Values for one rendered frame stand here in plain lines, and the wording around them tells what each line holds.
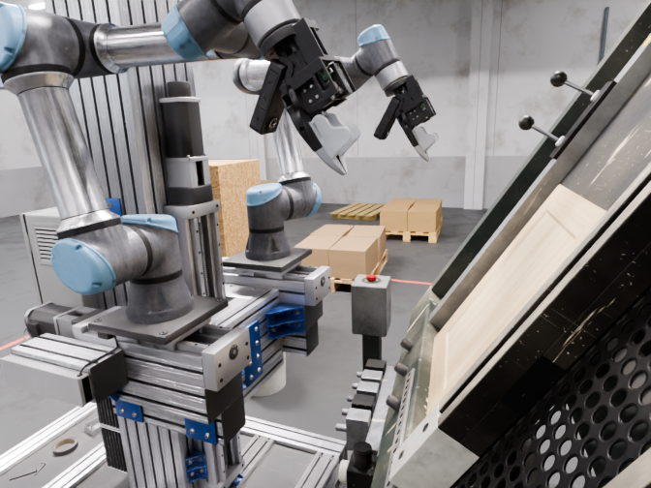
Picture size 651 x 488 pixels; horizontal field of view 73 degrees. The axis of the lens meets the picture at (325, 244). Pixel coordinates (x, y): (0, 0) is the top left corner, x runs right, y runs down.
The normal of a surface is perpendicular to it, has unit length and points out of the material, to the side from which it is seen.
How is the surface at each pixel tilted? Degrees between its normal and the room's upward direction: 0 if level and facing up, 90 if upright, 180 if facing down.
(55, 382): 90
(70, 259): 98
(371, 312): 90
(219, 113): 90
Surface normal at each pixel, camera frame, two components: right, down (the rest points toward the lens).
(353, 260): -0.31, 0.25
